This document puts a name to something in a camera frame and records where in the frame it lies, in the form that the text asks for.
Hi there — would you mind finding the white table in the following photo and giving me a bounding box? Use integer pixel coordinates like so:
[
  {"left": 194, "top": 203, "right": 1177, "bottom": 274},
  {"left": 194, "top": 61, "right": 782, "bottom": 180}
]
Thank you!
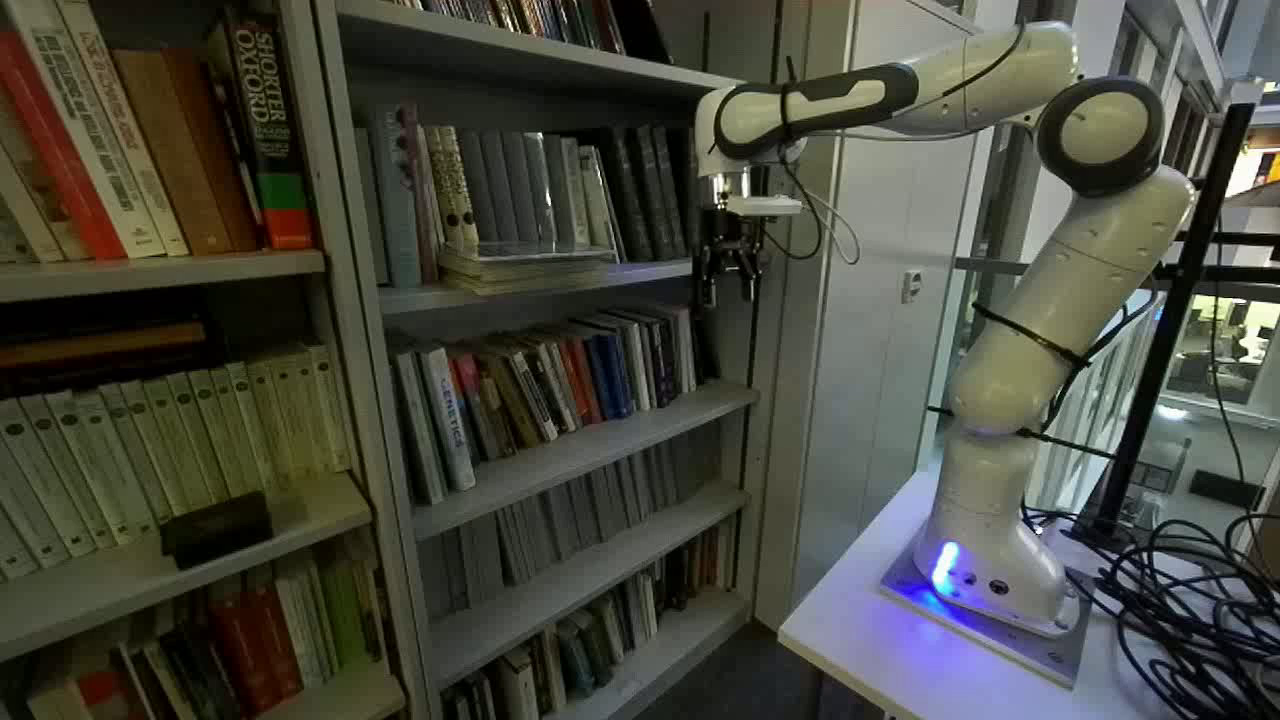
[{"left": 775, "top": 465, "right": 1280, "bottom": 720}]

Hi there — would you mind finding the grey metal bookshelf left unit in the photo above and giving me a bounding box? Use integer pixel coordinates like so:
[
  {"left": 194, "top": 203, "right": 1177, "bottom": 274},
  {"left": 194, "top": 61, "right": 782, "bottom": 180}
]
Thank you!
[{"left": 0, "top": 0, "right": 403, "bottom": 720}]

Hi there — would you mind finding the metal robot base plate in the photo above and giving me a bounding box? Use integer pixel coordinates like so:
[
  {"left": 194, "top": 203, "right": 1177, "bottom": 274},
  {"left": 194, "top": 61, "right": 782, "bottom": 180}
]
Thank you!
[{"left": 880, "top": 542, "right": 1087, "bottom": 688}]

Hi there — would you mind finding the brown hardcover book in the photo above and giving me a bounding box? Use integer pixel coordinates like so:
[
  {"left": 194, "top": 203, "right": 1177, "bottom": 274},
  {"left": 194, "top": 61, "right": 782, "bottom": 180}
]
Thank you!
[{"left": 115, "top": 49, "right": 255, "bottom": 256}]

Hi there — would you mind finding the black cable bundle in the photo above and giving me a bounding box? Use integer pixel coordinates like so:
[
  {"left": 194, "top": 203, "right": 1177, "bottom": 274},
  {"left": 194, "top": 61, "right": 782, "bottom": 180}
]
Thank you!
[{"left": 1023, "top": 511, "right": 1280, "bottom": 720}]

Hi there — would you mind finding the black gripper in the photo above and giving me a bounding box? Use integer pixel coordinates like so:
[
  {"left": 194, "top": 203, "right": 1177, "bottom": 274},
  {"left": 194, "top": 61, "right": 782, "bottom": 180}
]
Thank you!
[{"left": 709, "top": 213, "right": 762, "bottom": 304}]

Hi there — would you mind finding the dark book with green base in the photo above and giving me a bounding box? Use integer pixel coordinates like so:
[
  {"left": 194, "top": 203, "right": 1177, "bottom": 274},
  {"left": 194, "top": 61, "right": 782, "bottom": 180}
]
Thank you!
[{"left": 206, "top": 0, "right": 317, "bottom": 251}]

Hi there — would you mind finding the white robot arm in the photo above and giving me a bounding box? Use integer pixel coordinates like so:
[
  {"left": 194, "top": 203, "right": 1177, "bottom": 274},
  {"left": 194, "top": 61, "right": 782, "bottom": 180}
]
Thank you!
[{"left": 698, "top": 22, "right": 1192, "bottom": 635}]

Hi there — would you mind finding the grey metal bookshelf right unit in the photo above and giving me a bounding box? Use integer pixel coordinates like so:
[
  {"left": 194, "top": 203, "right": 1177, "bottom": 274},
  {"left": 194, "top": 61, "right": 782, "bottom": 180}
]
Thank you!
[{"left": 317, "top": 0, "right": 756, "bottom": 720}]

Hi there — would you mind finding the grey metal bookshelf unit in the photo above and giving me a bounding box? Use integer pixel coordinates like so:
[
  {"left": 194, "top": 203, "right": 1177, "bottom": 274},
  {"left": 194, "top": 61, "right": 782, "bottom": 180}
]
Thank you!
[
  {"left": 0, "top": 0, "right": 403, "bottom": 720},
  {"left": 317, "top": 0, "right": 756, "bottom": 720}
]

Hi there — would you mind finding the black metal stand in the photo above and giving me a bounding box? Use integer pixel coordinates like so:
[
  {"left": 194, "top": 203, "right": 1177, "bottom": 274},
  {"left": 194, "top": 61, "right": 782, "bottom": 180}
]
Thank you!
[{"left": 1079, "top": 84, "right": 1265, "bottom": 542}]

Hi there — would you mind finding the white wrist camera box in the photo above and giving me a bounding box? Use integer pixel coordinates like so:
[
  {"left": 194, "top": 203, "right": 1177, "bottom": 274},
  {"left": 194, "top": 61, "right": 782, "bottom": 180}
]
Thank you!
[{"left": 725, "top": 198, "right": 806, "bottom": 222}]

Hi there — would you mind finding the black box on shelf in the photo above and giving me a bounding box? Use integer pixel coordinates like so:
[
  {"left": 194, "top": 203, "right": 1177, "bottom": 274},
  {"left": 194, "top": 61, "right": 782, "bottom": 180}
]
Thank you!
[{"left": 159, "top": 492, "right": 272, "bottom": 567}]

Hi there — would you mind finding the stack of thin flat books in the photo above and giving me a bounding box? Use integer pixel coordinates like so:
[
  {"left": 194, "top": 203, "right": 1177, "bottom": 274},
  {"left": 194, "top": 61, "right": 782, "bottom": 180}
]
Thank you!
[{"left": 439, "top": 256, "right": 603, "bottom": 291}]

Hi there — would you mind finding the red spined book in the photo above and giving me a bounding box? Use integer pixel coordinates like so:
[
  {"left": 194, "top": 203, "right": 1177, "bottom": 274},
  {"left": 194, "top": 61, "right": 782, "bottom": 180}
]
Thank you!
[{"left": 0, "top": 29, "right": 123, "bottom": 262}]

